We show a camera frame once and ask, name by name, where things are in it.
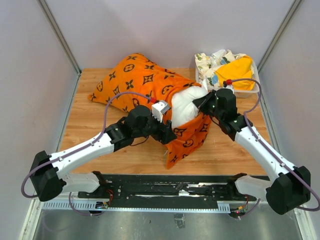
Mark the left aluminium frame post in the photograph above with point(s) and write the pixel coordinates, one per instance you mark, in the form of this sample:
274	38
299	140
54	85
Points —
59	35

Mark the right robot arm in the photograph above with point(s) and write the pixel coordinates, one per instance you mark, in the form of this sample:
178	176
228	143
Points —
287	187

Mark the yellow cloth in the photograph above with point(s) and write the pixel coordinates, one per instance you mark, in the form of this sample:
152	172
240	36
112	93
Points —
237	69

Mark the right aluminium frame post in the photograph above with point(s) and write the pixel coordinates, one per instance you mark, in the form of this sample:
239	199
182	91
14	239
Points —
293	9

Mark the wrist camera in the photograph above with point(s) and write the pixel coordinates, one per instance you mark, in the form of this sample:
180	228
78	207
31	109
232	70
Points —
228	84
158	109

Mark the white slotted cable duct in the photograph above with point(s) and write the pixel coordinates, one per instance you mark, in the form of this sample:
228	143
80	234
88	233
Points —
92	205

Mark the orange patterned pillowcase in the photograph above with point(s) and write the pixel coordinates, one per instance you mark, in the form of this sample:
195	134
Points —
136	79

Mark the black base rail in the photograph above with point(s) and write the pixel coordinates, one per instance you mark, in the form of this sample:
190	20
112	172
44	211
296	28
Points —
165	192

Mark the white plastic basket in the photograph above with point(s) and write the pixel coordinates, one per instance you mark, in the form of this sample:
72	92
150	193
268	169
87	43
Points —
241	93

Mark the white printed cloth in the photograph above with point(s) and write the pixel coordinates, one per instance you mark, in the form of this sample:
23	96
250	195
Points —
207	66

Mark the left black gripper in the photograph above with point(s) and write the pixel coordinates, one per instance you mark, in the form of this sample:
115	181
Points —
165	133

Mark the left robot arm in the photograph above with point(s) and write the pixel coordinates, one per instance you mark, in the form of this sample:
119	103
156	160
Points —
50	174

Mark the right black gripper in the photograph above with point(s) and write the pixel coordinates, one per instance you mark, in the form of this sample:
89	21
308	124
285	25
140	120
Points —
201	102

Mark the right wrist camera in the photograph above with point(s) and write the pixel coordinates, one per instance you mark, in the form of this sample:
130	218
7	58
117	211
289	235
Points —
228	84

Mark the aluminium frame post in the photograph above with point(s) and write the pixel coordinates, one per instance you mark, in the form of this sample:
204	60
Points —
293	9
59	35

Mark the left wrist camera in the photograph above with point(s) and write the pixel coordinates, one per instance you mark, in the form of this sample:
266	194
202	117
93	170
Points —
158	109

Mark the white pillow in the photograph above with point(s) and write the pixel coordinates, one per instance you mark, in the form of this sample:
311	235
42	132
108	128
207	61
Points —
182	106

